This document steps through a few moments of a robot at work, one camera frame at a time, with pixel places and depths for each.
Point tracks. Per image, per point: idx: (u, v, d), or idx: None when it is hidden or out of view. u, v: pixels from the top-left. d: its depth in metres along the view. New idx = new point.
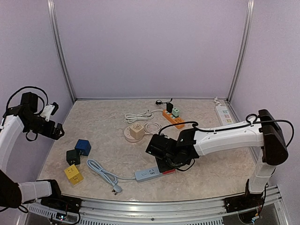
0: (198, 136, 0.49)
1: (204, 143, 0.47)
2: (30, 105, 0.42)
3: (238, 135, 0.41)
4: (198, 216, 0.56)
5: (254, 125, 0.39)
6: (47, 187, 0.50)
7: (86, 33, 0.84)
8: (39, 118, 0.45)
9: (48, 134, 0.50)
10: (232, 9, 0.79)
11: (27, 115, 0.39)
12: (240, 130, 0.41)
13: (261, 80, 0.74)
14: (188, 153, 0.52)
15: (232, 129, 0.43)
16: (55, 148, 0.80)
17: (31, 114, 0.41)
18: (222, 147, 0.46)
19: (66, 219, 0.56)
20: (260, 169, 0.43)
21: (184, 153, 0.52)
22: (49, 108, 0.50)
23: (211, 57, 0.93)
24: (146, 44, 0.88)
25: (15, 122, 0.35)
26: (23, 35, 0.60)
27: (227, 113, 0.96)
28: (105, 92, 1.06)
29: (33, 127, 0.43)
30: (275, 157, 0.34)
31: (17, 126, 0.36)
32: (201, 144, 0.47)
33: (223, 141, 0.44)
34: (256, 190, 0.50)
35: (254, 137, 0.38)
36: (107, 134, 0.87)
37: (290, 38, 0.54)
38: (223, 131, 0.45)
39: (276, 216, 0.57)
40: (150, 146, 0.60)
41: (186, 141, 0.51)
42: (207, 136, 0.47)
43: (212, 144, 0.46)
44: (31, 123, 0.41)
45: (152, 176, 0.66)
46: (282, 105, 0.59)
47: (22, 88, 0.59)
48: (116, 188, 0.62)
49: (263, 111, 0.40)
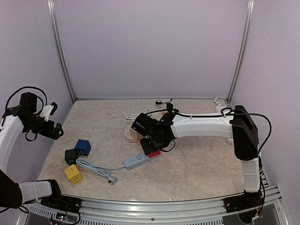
0: (177, 119, 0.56)
1: (181, 125, 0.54)
2: (29, 105, 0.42)
3: (211, 123, 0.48)
4: (198, 216, 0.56)
5: (226, 117, 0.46)
6: (47, 187, 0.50)
7: (86, 33, 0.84)
8: (39, 117, 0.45)
9: (48, 134, 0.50)
10: (233, 9, 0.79)
11: (26, 115, 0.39)
12: (213, 119, 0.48)
13: (262, 80, 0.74)
14: (165, 132, 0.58)
15: (206, 117, 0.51)
16: (55, 148, 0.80)
17: (31, 114, 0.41)
18: (196, 131, 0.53)
19: (66, 219, 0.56)
20: (247, 166, 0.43)
21: (161, 131, 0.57)
22: (48, 107, 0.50)
23: (211, 57, 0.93)
24: (146, 44, 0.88)
25: (15, 123, 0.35)
26: (23, 35, 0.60)
27: None
28: (105, 92, 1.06)
29: (33, 127, 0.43)
30: (247, 152, 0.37)
31: (16, 127, 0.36)
32: (177, 126, 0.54)
33: (197, 125, 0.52)
34: (251, 186, 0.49)
35: (224, 127, 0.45)
36: (107, 134, 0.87)
37: (290, 38, 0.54)
38: (198, 118, 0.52)
39: (276, 216, 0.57)
40: (135, 123, 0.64)
41: (166, 121, 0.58)
42: (184, 120, 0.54)
43: (187, 127, 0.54)
44: (30, 123, 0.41)
45: (139, 162, 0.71)
46: (282, 105, 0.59)
47: (22, 88, 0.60)
48: (111, 178, 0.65)
49: (238, 106, 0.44)
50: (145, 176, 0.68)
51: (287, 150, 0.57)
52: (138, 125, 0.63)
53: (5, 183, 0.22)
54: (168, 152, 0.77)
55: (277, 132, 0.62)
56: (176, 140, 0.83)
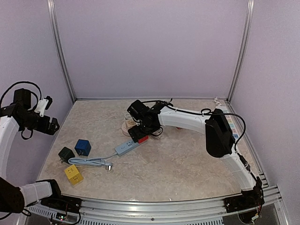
0: (164, 110, 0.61)
1: (165, 116, 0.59)
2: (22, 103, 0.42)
3: (191, 118, 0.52)
4: (198, 216, 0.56)
5: (204, 116, 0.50)
6: (47, 188, 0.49)
7: (86, 33, 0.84)
8: (33, 114, 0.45)
9: (43, 130, 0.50)
10: (233, 9, 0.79)
11: (21, 114, 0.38)
12: (193, 116, 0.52)
13: (261, 80, 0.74)
14: (153, 119, 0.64)
15: (189, 113, 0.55)
16: (55, 148, 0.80)
17: (26, 112, 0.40)
18: (177, 123, 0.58)
19: (66, 219, 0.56)
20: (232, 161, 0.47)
21: (150, 117, 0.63)
22: (43, 102, 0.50)
23: (211, 57, 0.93)
24: (146, 44, 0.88)
25: (9, 124, 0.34)
26: (23, 36, 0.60)
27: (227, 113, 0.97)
28: (105, 92, 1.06)
29: (27, 124, 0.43)
30: (219, 149, 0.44)
31: (12, 127, 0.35)
32: (163, 116, 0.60)
33: (178, 118, 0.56)
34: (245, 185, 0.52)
35: (200, 124, 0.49)
36: (107, 134, 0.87)
37: (291, 38, 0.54)
38: (182, 112, 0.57)
39: (275, 216, 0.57)
40: (130, 107, 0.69)
41: (155, 110, 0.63)
42: (169, 112, 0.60)
43: (170, 118, 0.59)
44: (26, 121, 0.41)
45: (131, 147, 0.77)
46: (282, 105, 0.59)
47: (21, 84, 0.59)
48: (107, 164, 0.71)
49: (217, 110, 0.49)
50: (145, 176, 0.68)
51: (287, 150, 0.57)
52: (132, 110, 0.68)
53: (6, 189, 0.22)
54: (168, 152, 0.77)
55: (277, 132, 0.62)
56: (176, 140, 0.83)
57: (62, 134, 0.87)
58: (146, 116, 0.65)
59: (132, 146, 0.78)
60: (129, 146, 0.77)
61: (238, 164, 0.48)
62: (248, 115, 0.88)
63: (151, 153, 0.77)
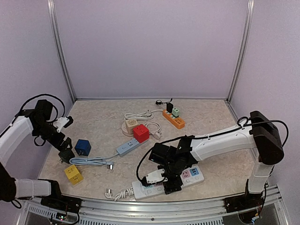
0: (199, 148, 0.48)
1: (200, 149, 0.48)
2: (41, 112, 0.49)
3: (230, 138, 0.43)
4: (198, 216, 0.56)
5: (244, 128, 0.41)
6: (46, 187, 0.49)
7: (86, 33, 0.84)
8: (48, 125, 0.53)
9: (55, 143, 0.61)
10: (233, 9, 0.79)
11: (37, 118, 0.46)
12: (232, 134, 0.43)
13: (262, 79, 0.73)
14: (187, 159, 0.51)
15: (224, 133, 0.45)
16: (55, 148, 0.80)
17: (41, 120, 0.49)
18: (216, 151, 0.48)
19: (66, 219, 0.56)
20: (258, 168, 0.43)
21: (183, 159, 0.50)
22: (64, 120, 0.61)
23: (211, 57, 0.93)
24: (146, 44, 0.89)
25: (24, 123, 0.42)
26: (22, 35, 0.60)
27: (188, 178, 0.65)
28: (105, 92, 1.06)
29: (41, 132, 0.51)
30: (265, 160, 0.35)
31: (25, 127, 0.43)
32: (198, 149, 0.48)
33: (216, 145, 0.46)
34: (255, 190, 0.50)
35: (246, 138, 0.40)
36: (107, 134, 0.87)
37: (291, 38, 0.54)
38: (218, 137, 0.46)
39: (276, 216, 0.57)
40: (152, 154, 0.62)
41: (184, 147, 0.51)
42: (202, 142, 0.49)
43: (206, 150, 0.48)
44: (40, 125, 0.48)
45: (131, 147, 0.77)
46: (282, 105, 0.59)
47: (19, 82, 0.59)
48: (108, 164, 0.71)
49: (253, 112, 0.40)
50: None
51: (286, 151, 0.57)
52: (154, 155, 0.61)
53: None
54: None
55: None
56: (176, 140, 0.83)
57: None
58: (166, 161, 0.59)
59: (154, 186, 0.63)
60: (150, 186, 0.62)
61: (266, 172, 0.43)
62: (248, 115, 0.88)
63: None
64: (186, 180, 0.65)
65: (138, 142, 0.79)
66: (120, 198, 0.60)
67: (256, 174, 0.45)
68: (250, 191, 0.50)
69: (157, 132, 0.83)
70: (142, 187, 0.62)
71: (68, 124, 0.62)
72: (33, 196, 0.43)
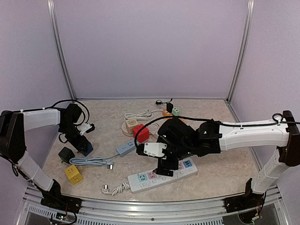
0: (230, 138, 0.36)
1: (229, 139, 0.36)
2: (71, 114, 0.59)
3: (265, 133, 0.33)
4: (198, 216, 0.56)
5: (281, 124, 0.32)
6: (47, 181, 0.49)
7: (86, 33, 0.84)
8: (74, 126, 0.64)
9: (76, 143, 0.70)
10: (233, 9, 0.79)
11: (65, 117, 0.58)
12: (266, 128, 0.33)
13: (262, 79, 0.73)
14: (211, 146, 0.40)
15: (258, 124, 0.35)
16: (55, 148, 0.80)
17: (69, 120, 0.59)
18: (244, 145, 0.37)
19: (66, 219, 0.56)
20: (273, 169, 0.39)
21: (206, 146, 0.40)
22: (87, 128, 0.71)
23: (211, 57, 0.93)
24: (146, 45, 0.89)
25: (52, 111, 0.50)
26: (22, 35, 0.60)
27: (183, 171, 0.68)
28: (106, 92, 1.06)
29: (67, 130, 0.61)
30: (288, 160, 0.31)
31: (52, 115, 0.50)
32: (228, 138, 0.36)
33: (248, 138, 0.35)
34: (258, 190, 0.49)
35: (280, 137, 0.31)
36: (107, 134, 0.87)
37: (291, 38, 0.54)
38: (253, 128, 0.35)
39: (275, 216, 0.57)
40: (166, 129, 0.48)
41: (210, 132, 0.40)
42: (233, 131, 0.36)
43: (235, 141, 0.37)
44: (67, 123, 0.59)
45: (131, 147, 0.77)
46: (282, 104, 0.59)
47: (19, 82, 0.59)
48: (108, 164, 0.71)
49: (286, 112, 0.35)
50: None
51: None
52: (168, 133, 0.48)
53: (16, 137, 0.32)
54: None
55: None
56: None
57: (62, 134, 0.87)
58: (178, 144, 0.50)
59: (150, 178, 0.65)
60: (146, 179, 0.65)
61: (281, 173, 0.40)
62: (248, 115, 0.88)
63: None
64: (181, 172, 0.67)
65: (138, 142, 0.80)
66: (116, 192, 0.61)
67: (268, 175, 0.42)
68: (254, 191, 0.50)
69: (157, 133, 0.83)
70: (138, 180, 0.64)
71: (91, 130, 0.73)
72: (33, 178, 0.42)
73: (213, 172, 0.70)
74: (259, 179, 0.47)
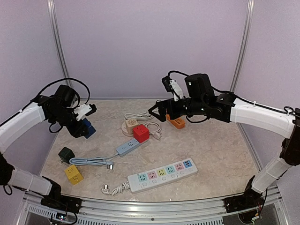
0: (241, 110, 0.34)
1: (239, 111, 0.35)
2: (62, 99, 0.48)
3: (271, 117, 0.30)
4: (198, 216, 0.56)
5: (290, 115, 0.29)
6: (45, 187, 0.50)
7: (86, 33, 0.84)
8: (69, 112, 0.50)
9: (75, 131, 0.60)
10: (232, 9, 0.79)
11: (51, 107, 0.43)
12: (275, 113, 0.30)
13: (263, 79, 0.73)
14: (222, 112, 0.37)
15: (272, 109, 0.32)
16: (55, 148, 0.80)
17: (58, 108, 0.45)
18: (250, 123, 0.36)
19: (66, 219, 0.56)
20: (273, 166, 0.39)
21: (220, 109, 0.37)
22: None
23: (211, 57, 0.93)
24: (146, 45, 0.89)
25: (35, 111, 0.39)
26: (22, 36, 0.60)
27: (183, 172, 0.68)
28: (106, 92, 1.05)
29: (59, 120, 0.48)
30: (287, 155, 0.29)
31: (33, 116, 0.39)
32: (237, 110, 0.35)
33: (255, 118, 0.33)
34: (258, 187, 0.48)
35: (285, 126, 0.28)
36: (108, 134, 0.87)
37: (290, 38, 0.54)
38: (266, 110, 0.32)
39: (276, 216, 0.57)
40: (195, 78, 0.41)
41: (226, 100, 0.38)
42: (246, 106, 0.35)
43: (243, 116, 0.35)
44: (56, 114, 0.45)
45: (131, 147, 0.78)
46: (282, 104, 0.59)
47: (19, 82, 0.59)
48: (108, 163, 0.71)
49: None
50: None
51: None
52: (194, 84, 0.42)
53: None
54: (168, 152, 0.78)
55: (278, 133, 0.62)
56: (176, 140, 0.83)
57: (62, 134, 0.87)
58: (192, 100, 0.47)
59: (150, 179, 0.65)
60: (146, 179, 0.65)
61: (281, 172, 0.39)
62: None
63: (151, 153, 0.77)
64: (181, 172, 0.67)
65: (138, 142, 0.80)
66: (116, 192, 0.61)
67: (268, 171, 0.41)
68: (254, 189, 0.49)
69: (157, 133, 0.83)
70: (138, 180, 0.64)
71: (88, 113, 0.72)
72: (28, 189, 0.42)
73: (213, 172, 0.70)
74: (259, 176, 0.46)
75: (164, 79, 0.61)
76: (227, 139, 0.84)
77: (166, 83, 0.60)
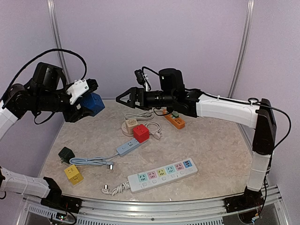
0: (206, 104, 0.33)
1: (206, 106, 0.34)
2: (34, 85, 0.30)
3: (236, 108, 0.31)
4: (198, 216, 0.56)
5: (254, 105, 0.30)
6: (41, 191, 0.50)
7: (86, 33, 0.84)
8: (56, 97, 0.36)
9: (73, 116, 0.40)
10: (233, 10, 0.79)
11: (21, 102, 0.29)
12: (238, 104, 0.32)
13: (263, 79, 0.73)
14: (189, 109, 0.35)
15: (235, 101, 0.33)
16: (55, 148, 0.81)
17: (30, 102, 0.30)
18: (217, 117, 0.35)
19: (66, 219, 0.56)
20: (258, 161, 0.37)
21: (186, 106, 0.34)
22: None
23: (211, 57, 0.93)
24: (146, 45, 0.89)
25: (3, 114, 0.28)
26: (22, 36, 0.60)
27: (183, 172, 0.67)
28: (105, 92, 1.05)
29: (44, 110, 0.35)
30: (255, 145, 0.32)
31: (3, 120, 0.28)
32: (203, 104, 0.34)
33: (221, 111, 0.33)
34: (254, 186, 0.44)
35: (250, 116, 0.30)
36: (108, 134, 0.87)
37: (290, 38, 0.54)
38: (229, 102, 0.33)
39: (276, 216, 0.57)
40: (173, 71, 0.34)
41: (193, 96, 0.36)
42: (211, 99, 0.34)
43: (209, 110, 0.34)
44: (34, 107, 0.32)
45: (131, 147, 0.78)
46: (282, 105, 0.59)
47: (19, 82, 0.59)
48: (108, 164, 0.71)
49: (264, 99, 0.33)
50: None
51: (287, 152, 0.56)
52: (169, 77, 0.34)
53: None
54: (168, 152, 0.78)
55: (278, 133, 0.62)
56: (176, 140, 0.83)
57: (62, 134, 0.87)
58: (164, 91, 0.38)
59: (150, 179, 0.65)
60: (146, 179, 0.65)
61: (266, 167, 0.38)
62: None
63: (151, 153, 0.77)
64: (181, 172, 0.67)
65: (138, 142, 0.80)
66: (117, 192, 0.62)
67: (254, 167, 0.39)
68: (250, 187, 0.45)
69: (157, 133, 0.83)
70: (138, 180, 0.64)
71: None
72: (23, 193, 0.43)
73: (213, 172, 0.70)
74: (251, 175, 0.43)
75: (138, 71, 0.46)
76: (227, 139, 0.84)
77: (139, 74, 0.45)
